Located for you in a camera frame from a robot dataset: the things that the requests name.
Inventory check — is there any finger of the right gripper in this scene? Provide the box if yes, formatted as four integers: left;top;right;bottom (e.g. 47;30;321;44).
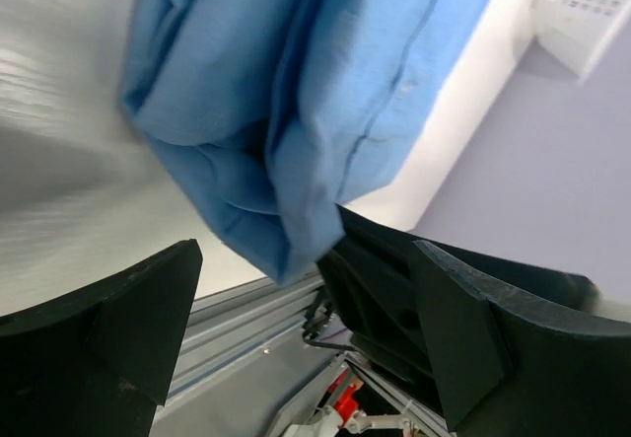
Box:
317;247;433;383
338;206;600;313

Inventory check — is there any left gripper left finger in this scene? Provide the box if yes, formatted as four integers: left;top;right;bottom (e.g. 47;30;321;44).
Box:
1;240;202;436

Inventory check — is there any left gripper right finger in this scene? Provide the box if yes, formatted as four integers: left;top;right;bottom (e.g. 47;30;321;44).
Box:
411;241;630;436

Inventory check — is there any light blue long sleeve shirt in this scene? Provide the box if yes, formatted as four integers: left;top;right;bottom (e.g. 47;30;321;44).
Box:
121;0;489;284

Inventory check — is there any white plastic basket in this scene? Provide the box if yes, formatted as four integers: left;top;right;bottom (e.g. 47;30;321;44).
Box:
527;0;630;84

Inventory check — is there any aluminium rail frame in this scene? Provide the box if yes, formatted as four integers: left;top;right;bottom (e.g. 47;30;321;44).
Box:
147;273;445;437

